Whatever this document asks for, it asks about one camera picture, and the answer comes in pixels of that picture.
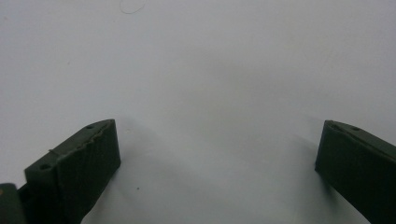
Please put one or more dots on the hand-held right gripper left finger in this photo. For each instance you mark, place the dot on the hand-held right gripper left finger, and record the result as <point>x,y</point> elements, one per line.
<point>77,174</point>

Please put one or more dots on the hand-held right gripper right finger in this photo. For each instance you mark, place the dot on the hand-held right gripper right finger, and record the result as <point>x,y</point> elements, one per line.
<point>358,168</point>

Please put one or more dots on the white table mat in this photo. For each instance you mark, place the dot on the white table mat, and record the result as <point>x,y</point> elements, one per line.
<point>199,77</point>

